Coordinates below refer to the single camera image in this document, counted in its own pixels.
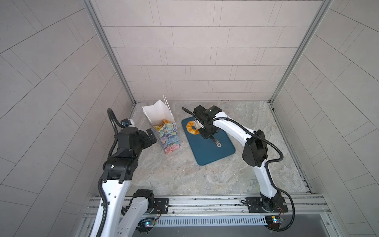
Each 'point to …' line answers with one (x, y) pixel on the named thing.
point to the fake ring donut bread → (189, 127)
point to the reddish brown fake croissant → (164, 121)
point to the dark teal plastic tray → (205, 150)
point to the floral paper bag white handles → (162, 119)
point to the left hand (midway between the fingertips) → (148, 132)
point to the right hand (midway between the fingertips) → (205, 136)
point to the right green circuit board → (274, 221)
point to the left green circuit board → (150, 223)
